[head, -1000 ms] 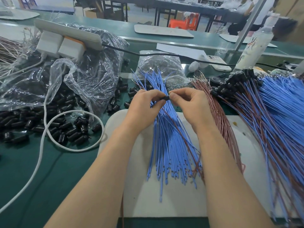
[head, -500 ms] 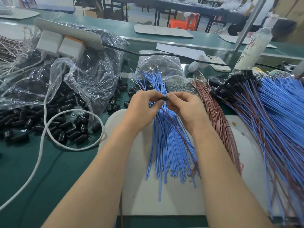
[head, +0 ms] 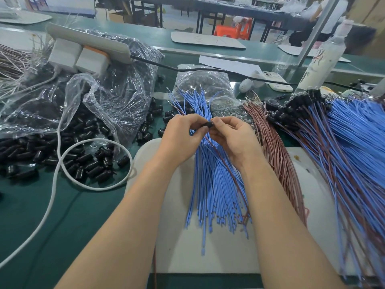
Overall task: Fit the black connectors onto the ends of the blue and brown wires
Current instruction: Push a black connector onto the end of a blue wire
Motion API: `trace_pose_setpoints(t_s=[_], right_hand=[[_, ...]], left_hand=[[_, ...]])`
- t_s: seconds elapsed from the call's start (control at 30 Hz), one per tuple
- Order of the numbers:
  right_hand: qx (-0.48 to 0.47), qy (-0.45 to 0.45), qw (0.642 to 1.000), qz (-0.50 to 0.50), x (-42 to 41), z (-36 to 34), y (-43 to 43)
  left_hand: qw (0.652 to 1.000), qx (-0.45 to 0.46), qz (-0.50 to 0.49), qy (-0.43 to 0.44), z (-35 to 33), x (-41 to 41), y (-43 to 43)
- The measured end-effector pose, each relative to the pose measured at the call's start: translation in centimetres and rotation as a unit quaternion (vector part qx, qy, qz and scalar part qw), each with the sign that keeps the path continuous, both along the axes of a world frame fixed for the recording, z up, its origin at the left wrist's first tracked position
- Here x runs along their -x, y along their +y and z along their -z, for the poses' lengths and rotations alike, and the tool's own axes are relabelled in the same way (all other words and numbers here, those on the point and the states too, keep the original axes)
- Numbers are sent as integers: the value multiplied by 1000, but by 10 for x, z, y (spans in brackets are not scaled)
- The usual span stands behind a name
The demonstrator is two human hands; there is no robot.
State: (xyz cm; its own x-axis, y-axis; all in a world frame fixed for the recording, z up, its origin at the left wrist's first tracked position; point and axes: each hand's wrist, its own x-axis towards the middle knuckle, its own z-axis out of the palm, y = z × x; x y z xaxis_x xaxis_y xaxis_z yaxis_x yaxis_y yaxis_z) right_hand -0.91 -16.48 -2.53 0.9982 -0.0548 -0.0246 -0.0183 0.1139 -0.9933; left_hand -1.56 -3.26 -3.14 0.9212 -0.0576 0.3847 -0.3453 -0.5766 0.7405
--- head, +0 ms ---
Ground person's right hand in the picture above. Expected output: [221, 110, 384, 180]
[207, 116, 265, 172]

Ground person's left hand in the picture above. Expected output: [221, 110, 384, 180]
[158, 114, 210, 172]

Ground bundle of blue wires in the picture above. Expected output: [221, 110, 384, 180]
[167, 88, 250, 253]

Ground pile of assembled wire harnesses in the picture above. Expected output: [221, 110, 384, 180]
[265, 88, 385, 283]

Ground pile of black plastic caps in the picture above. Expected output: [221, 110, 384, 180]
[0, 99, 181, 199]

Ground person's right forearm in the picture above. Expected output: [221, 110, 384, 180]
[242, 159, 345, 289]

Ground person's left forearm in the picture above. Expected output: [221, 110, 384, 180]
[55, 159, 192, 289]

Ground white computer mouse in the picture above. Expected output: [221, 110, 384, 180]
[239, 78, 254, 94]

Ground small clear plastic bag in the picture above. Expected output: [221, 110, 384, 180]
[173, 64, 238, 115]

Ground white flat device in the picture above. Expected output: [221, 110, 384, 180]
[259, 70, 294, 93]

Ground white paper sheet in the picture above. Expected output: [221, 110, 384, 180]
[199, 55, 268, 77]

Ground large clear plastic bag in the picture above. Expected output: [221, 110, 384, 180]
[0, 30, 164, 148]

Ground white flat tray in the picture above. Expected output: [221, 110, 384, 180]
[0, 10, 53, 25]
[171, 31, 247, 49]
[278, 44, 351, 63]

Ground orange plastic stool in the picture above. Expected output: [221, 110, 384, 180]
[215, 16, 253, 40]

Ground white work board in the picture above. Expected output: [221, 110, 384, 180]
[125, 138, 377, 276]

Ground white spray bottle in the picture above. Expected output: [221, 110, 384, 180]
[298, 19, 355, 91]

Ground white orange charger adapter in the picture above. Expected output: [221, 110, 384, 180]
[76, 46, 111, 77]

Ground white power strip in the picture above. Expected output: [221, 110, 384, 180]
[47, 22, 133, 64]

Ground cardboard boxes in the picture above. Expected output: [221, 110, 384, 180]
[348, 0, 385, 57]

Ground blue table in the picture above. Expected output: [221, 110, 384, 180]
[24, 0, 97, 16]

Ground black power cord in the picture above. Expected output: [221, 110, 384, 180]
[131, 54, 368, 91]

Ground white charging cable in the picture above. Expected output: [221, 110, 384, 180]
[0, 72, 134, 269]

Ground slanted metal frame post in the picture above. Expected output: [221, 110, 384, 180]
[296, 0, 342, 65]

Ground long black-frame table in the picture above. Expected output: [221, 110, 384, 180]
[96, 0, 314, 41]

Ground short metal frame post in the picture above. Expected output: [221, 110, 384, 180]
[368, 75, 385, 99]

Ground bundle of stripped brown wires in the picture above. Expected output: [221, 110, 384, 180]
[0, 39, 55, 100]

